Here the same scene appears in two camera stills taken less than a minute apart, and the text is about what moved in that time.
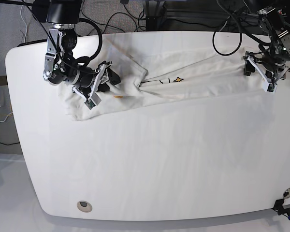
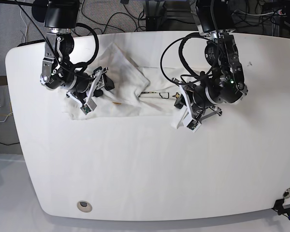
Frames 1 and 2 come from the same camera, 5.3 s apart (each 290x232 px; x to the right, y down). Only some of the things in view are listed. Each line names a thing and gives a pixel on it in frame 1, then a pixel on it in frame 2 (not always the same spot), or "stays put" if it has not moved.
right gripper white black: (270, 73) to (195, 102)
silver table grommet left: (84, 206) stays put
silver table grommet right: (288, 193) stays put
